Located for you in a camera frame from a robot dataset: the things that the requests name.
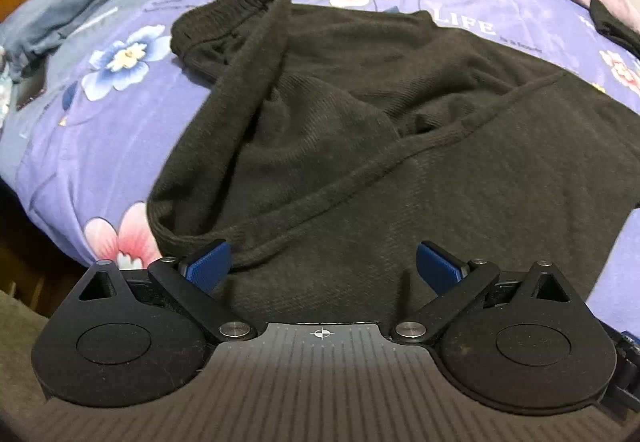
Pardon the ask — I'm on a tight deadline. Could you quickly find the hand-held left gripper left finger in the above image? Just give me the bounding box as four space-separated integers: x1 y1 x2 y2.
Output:
79 239 258 343

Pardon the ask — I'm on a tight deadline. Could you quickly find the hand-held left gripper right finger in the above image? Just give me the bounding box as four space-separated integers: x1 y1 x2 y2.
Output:
392 241 576 346

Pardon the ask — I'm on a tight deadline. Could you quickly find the purple floral bedsheet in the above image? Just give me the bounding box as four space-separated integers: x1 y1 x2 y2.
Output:
0 0 640 323

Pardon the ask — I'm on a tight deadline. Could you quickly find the small black cloth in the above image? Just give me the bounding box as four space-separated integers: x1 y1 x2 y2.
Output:
588 0 640 60

